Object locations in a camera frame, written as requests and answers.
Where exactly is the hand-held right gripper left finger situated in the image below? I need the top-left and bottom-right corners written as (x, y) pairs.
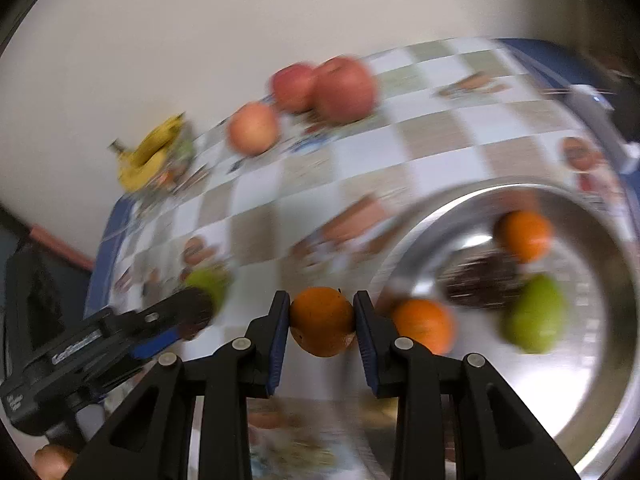
top-left (65, 290), bottom-right (292, 480)

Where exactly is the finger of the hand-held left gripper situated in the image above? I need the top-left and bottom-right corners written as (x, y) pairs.
top-left (100, 329), bottom-right (184, 396)
top-left (112, 286), bottom-right (217, 347)

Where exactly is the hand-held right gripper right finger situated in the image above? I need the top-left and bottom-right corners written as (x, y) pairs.
top-left (352, 290), bottom-right (581, 480)

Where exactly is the small orange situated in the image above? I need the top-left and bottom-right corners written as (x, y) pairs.
top-left (289, 286), bottom-right (358, 358)

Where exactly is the medium orange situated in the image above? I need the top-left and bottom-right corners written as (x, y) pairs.
top-left (390, 299), bottom-right (456, 356)

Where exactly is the large dark wrinkled fruit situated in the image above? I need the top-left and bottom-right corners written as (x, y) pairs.
top-left (442, 252), bottom-right (526, 311)

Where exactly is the large green fruit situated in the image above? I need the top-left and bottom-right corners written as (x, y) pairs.
top-left (501, 274), bottom-right (568, 353)

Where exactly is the large orange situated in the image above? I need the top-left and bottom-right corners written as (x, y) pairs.
top-left (494, 210), bottom-right (553, 264)

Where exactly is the large steel basin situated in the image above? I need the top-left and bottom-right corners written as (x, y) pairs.
top-left (360, 175), bottom-right (640, 480)

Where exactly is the person's left hand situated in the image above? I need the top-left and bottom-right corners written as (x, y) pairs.
top-left (34, 444), bottom-right (78, 480)

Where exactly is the small green fruit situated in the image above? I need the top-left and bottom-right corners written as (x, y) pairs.
top-left (186, 266), bottom-right (233, 318)

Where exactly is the yellow banana bunch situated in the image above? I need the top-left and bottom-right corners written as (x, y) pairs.
top-left (109, 114), bottom-right (186, 192)

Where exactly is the clear plastic container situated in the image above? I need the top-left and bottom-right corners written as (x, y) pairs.
top-left (135, 125), bottom-right (198, 196)

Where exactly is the pale red apple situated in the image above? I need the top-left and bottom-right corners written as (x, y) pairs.
top-left (226, 102), bottom-right (281, 156)

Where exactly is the large red apple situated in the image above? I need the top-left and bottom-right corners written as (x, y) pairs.
top-left (314, 57), bottom-right (378, 123)

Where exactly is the white power strip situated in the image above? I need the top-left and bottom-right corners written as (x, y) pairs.
top-left (567, 85), bottom-right (640, 161)

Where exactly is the black power adapter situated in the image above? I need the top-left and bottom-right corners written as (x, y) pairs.
top-left (605, 67), bottom-right (640, 126)

